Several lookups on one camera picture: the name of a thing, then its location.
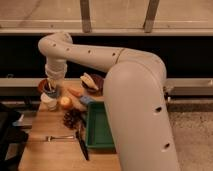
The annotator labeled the red bowl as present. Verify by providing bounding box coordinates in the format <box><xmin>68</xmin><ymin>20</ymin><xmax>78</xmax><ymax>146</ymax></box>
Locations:
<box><xmin>37</xmin><ymin>79</ymin><xmax>50</xmax><ymax>93</ymax></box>

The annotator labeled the black handled knife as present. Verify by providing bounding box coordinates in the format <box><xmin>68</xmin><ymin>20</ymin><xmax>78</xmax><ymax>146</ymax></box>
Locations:
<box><xmin>75</xmin><ymin>122</ymin><xmax>89</xmax><ymax>161</ymax></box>

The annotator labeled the white cup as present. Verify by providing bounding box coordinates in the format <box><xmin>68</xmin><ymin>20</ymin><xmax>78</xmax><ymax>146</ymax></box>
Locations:
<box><xmin>40</xmin><ymin>93</ymin><xmax>57</xmax><ymax>111</ymax></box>

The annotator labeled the dark purple plate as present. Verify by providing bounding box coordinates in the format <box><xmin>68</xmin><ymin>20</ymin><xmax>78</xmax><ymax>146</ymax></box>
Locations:
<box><xmin>82</xmin><ymin>74</ymin><xmax>104</xmax><ymax>94</ymax></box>

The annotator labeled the orange carrot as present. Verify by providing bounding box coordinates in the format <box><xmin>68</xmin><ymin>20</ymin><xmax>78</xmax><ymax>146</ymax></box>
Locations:
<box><xmin>68</xmin><ymin>88</ymin><xmax>82</xmax><ymax>98</ymax></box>

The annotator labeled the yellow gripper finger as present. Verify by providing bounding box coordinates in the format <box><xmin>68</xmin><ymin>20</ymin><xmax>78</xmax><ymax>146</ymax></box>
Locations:
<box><xmin>47</xmin><ymin>78</ymin><xmax>56</xmax><ymax>91</ymax></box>

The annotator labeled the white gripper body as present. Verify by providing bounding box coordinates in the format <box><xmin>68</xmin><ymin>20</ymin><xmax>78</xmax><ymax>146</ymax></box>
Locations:
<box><xmin>45</xmin><ymin>59</ymin><xmax>67</xmax><ymax>84</ymax></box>

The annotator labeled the small metal cup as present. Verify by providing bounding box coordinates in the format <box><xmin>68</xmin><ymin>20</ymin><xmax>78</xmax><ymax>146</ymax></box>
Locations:
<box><xmin>48</xmin><ymin>85</ymin><xmax>58</xmax><ymax>92</ymax></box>

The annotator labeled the black chair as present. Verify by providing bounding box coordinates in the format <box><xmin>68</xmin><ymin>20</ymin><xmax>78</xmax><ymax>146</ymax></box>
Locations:
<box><xmin>0</xmin><ymin>103</ymin><xmax>29</xmax><ymax>171</ymax></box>

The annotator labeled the green plastic tray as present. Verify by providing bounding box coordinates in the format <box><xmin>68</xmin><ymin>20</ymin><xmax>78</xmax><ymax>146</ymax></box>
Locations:
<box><xmin>86</xmin><ymin>102</ymin><xmax>114</xmax><ymax>149</ymax></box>

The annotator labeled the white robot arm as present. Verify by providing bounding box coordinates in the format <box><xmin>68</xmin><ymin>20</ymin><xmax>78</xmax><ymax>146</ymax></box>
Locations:
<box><xmin>38</xmin><ymin>32</ymin><xmax>180</xmax><ymax>171</ymax></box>

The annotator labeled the red yellow apple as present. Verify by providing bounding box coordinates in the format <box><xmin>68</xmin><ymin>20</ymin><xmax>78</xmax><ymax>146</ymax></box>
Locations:
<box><xmin>59</xmin><ymin>96</ymin><xmax>73</xmax><ymax>110</ymax></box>

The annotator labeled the pine cone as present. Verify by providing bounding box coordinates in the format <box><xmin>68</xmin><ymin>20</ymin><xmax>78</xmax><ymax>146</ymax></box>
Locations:
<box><xmin>63</xmin><ymin>109</ymin><xmax>81</xmax><ymax>129</ymax></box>

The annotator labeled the silver fork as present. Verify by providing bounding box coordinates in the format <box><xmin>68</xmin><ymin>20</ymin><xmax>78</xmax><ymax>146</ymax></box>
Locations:
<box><xmin>46</xmin><ymin>135</ymin><xmax>75</xmax><ymax>142</ymax></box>

